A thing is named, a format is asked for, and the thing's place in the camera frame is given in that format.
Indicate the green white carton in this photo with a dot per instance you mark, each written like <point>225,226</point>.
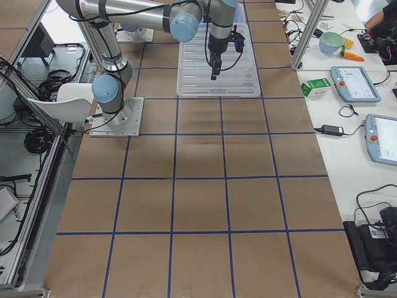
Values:
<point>315,87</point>

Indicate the blue teach pendant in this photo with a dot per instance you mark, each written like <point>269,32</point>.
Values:
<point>380,136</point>
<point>353,84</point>

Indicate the person forearm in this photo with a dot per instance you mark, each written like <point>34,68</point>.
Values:
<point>375,21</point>

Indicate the clear plastic storage box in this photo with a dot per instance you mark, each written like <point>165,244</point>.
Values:
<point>193,75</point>

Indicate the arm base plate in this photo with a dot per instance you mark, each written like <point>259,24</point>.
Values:
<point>126,123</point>

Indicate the aluminium frame post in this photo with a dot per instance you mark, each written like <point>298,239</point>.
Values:
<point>310,27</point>

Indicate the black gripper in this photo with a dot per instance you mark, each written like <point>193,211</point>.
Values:
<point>216,45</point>

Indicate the green bowl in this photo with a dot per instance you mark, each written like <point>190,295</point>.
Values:
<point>329,42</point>

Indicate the orange toy carrot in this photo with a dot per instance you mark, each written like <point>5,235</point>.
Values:
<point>350,56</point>

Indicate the black power brick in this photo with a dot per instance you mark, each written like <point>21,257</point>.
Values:
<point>332,130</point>

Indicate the yellow toy corn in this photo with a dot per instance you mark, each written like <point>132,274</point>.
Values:
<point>347,43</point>

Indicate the white plastic chair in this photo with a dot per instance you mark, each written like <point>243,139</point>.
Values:
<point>73,103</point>

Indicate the clear plastic box lid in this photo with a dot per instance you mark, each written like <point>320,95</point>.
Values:
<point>221,13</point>

